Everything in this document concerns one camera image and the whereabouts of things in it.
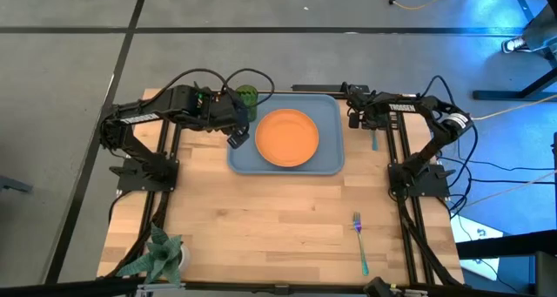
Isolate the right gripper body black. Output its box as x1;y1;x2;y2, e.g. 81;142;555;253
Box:
347;91;391;131

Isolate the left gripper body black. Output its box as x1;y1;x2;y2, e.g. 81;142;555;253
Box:
204;92;239;135

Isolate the green ribbed glass cup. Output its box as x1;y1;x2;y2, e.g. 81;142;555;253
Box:
236;84;259;123

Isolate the orange round plate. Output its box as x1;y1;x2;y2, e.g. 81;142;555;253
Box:
254;108;320;168

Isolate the blue-grey plastic tray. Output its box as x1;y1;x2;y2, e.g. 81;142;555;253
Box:
225;92;346;177

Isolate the iridescent metal fork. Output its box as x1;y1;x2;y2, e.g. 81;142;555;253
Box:
352;211;371;277

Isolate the black mounting bar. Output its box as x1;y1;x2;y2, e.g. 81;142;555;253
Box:
290;83;371;94

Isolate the white plant pot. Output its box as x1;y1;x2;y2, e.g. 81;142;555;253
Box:
177;243;192;275

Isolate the white sheet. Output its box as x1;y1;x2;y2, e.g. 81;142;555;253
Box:
450;213;506;281

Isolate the green succulent plant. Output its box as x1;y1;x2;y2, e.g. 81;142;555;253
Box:
115;222;186;286

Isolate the person's shoe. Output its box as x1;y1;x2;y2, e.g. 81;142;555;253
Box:
500;36;531;54

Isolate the black device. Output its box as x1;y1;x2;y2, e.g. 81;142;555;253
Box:
363;276;395;297

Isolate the person's leg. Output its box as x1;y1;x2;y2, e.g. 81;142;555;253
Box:
521;3;557;54

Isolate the black beam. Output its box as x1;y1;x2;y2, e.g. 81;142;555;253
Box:
455;229;557;260

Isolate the grey floor object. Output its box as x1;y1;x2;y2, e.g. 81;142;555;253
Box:
0;174;35;194

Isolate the long black bar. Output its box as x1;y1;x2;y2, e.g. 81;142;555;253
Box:
0;279;557;297

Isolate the dark grey box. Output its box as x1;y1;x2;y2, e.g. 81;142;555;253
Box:
534;251;557;297

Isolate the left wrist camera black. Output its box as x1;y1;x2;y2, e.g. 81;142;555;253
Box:
226;129;252;151

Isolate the black aluminium table frame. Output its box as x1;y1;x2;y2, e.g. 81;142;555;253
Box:
102;87;465;289

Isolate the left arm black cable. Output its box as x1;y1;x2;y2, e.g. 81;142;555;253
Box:
150;67;276;111

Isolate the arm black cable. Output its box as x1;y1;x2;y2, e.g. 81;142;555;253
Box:
150;67;276;111
419;73;480;215

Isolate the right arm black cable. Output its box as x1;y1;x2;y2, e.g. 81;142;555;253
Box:
419;73;480;215

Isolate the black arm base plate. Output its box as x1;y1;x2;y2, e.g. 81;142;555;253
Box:
387;162;452;199
116;156;180;192

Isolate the black floor cable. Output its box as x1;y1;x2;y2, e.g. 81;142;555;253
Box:
469;177;557;186
439;156;557;172

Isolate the tan floor cable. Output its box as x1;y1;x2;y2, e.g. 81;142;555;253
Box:
460;170;557;207

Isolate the silver bracket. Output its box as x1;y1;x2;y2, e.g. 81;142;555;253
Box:
135;282;187;297
391;287;430;296

